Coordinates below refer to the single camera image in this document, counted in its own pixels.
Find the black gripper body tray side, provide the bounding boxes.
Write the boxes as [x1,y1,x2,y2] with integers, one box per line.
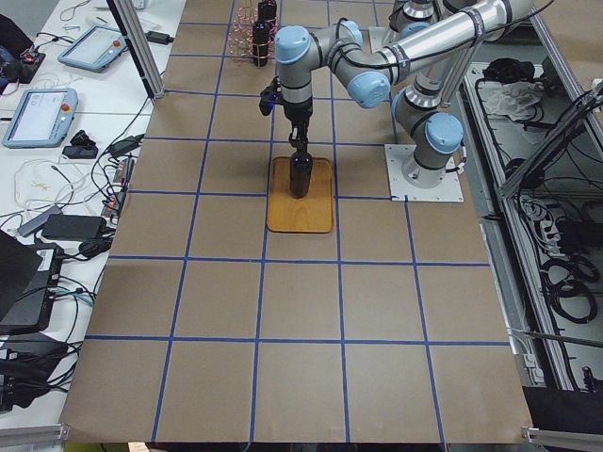
[259,77,313,147]

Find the dark wine bottle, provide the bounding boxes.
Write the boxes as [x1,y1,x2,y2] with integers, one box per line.
[252,19,271,67]
[257,0,277,24]
[289,153,313,199]

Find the robot arm over tray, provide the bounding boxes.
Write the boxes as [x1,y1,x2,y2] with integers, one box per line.
[259,1,533,183]

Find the robot arm over basket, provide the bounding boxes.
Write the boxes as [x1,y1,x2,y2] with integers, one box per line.
[385,0,452,41]

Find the wooden tray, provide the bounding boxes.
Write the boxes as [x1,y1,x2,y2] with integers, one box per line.
[267,156,334,234]

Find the teach pendant tablet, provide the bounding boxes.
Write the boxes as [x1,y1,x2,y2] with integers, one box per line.
[2,88,78,149]
[57,25,127,73]

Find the white cloth rag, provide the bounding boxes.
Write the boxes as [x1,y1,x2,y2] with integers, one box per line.
[484,82,544,121]

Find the black power adapter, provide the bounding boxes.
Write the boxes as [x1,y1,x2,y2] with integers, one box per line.
[41,214,106,241]

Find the black laptop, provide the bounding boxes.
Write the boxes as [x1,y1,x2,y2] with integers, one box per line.
[1,232,63,335]

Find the copper wire bottle basket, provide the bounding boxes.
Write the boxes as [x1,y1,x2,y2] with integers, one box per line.
[228,2,277,61]

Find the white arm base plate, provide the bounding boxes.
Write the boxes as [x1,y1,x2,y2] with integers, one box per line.
[384,144,464,203]
[368,26,400,52]

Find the aluminium frame post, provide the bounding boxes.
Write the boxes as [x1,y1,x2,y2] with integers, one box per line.
[106,0,165,103]

